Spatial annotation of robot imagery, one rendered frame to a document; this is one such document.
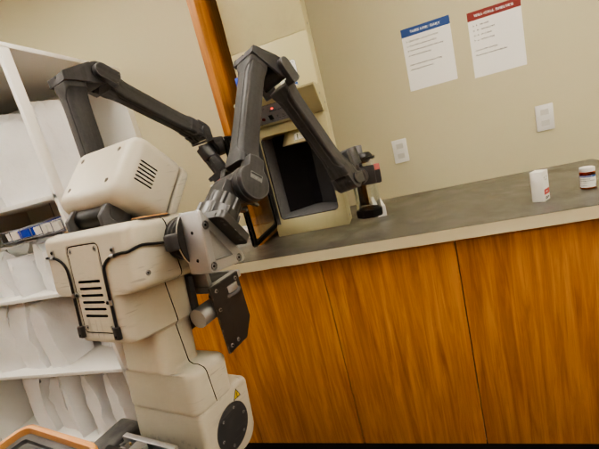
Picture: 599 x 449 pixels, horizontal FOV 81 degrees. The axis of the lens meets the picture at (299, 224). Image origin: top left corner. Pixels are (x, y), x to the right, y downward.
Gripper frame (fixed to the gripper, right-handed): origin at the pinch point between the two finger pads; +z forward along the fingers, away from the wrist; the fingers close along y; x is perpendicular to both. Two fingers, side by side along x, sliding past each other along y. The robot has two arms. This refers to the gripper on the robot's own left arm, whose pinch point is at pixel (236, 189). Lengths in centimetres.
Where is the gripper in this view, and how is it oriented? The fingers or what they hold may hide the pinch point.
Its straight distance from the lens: 133.1
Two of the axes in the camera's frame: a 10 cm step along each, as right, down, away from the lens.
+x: -2.1, 2.6, -9.4
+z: 6.1, 7.9, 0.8
